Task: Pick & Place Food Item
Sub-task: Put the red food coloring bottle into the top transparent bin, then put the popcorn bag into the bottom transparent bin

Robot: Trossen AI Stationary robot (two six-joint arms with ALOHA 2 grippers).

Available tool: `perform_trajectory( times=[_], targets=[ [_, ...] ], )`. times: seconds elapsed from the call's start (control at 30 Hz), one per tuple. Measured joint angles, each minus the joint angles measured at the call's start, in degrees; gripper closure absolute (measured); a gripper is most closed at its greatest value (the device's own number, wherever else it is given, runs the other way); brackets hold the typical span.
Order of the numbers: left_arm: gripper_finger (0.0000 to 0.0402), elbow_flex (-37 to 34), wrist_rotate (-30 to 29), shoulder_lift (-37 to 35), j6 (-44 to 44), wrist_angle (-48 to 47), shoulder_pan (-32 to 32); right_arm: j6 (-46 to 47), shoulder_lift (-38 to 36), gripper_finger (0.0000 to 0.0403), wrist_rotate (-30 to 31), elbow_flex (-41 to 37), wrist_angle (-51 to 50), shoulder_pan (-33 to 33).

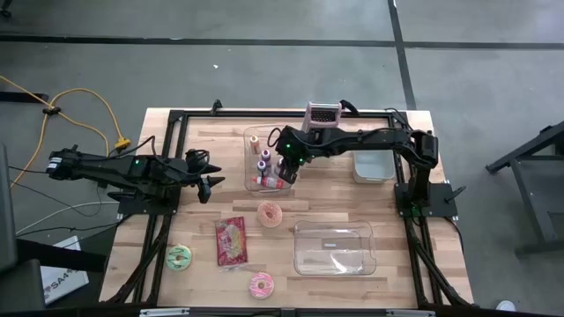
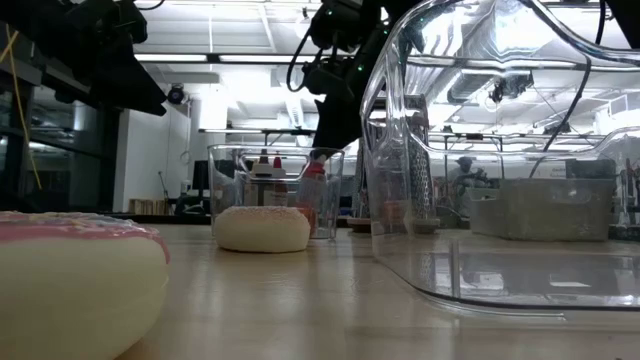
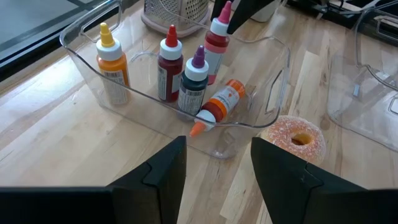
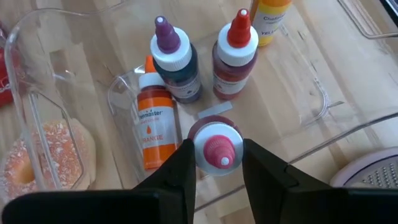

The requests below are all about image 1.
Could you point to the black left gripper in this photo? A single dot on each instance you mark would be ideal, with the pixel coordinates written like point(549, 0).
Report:
point(196, 171)

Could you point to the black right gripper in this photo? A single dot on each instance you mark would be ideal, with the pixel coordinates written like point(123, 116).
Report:
point(293, 160)

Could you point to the pink cap paint bottle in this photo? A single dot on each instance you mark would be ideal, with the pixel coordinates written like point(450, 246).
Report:
point(279, 164)

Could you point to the red paint bottle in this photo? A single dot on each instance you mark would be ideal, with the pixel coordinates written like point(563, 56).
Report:
point(269, 182)

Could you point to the orange paint bottle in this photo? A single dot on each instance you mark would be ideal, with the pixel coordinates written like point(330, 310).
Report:
point(254, 144)

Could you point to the orange sprinkled donut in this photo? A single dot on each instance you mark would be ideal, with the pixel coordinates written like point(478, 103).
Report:
point(264, 218)

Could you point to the red snack packet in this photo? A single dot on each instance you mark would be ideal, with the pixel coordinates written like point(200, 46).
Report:
point(231, 241)

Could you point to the green iced donut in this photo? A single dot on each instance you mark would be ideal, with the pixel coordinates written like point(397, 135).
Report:
point(172, 260)

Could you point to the pink iced donut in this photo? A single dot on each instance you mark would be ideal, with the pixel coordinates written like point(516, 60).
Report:
point(255, 288)

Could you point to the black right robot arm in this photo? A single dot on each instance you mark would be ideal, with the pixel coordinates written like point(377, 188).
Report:
point(361, 138)

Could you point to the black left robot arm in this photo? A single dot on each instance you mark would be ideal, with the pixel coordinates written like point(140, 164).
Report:
point(110, 169)

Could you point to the narrow clear plastic bin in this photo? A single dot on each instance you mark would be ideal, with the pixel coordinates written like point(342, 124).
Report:
point(264, 130)

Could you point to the grey plastic bin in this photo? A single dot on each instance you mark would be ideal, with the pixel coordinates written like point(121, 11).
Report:
point(374, 169)

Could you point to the wide clear plastic bin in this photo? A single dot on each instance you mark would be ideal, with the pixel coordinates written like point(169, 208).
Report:
point(335, 260)

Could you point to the black bar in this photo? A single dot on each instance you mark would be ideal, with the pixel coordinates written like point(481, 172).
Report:
point(61, 257)

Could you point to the white printed box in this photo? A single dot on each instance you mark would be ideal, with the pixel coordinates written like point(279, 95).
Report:
point(66, 286)

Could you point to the black floor strip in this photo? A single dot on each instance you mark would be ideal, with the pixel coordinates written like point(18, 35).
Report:
point(22, 97)

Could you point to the grey flat panel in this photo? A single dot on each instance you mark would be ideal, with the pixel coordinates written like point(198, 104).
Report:
point(6, 211)

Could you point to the grey block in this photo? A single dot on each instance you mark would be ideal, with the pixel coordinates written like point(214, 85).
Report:
point(20, 288)

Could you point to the black metal stand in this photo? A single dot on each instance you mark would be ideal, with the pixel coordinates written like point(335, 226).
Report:
point(520, 151)

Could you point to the person's shoe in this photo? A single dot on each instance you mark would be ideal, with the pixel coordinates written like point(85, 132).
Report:
point(505, 305)

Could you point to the black frame clamp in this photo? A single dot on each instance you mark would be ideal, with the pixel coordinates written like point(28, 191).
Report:
point(350, 107)
point(216, 107)

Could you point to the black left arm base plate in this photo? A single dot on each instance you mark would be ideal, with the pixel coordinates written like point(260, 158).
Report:
point(132, 208)

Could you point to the silver bracket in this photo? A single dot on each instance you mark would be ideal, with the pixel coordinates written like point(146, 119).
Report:
point(410, 313)
point(164, 312)

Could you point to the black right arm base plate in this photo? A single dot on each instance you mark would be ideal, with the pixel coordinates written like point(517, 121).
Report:
point(440, 204)

